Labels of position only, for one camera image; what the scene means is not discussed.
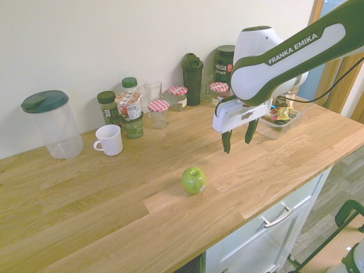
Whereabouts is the green apple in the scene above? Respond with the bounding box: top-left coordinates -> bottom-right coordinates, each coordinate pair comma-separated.
181,166 -> 207,195

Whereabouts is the clear pitcher with green lid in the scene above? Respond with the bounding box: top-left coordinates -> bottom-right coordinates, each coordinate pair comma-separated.
20,90 -> 84,160

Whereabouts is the yellow snack bar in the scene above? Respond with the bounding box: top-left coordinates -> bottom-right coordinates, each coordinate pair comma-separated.
275,106 -> 293,122

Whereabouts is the wooden door frame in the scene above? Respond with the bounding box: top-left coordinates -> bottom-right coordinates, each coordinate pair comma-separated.
308,0 -> 364,125

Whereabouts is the dark green metal stand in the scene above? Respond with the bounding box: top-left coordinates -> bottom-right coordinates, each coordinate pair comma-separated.
287,199 -> 364,273

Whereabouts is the glass jar red checked lid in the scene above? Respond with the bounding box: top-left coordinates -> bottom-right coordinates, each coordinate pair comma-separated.
209,82 -> 231,107
167,86 -> 189,111
147,100 -> 170,130

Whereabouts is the black shaker bottle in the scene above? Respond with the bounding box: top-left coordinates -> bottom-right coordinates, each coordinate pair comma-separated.
181,53 -> 204,107

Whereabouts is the clear plastic container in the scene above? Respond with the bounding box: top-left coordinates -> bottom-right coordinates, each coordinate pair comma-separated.
257,95 -> 313,140

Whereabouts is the clear drinking glass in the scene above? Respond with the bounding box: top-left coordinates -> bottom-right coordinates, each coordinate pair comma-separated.
143,81 -> 163,103

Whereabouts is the white drawer with handle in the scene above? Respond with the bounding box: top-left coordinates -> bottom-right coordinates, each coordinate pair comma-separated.
204,167 -> 333,273

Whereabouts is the silver drawer handle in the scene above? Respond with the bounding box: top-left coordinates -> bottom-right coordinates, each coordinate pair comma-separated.
261,205 -> 294,229

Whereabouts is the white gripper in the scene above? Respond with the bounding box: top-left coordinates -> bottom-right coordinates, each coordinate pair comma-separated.
212,96 -> 271,154

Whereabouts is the spice jar with dark lid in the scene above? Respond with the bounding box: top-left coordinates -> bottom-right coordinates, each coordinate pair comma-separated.
97,90 -> 119,126

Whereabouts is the white yogurt cup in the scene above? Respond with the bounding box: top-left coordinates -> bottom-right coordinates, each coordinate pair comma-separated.
114,91 -> 143,122

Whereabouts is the bottle with green cap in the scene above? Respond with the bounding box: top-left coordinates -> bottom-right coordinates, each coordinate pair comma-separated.
122,77 -> 139,94

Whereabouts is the white ceramic mug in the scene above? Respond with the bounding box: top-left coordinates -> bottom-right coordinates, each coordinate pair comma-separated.
93,124 -> 124,156

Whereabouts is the dark dishwasher front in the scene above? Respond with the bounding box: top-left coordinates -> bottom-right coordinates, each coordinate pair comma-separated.
176,251 -> 207,273

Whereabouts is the black Vega protein tub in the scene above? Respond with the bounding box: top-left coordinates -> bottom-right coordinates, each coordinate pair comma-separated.
214,44 -> 237,86

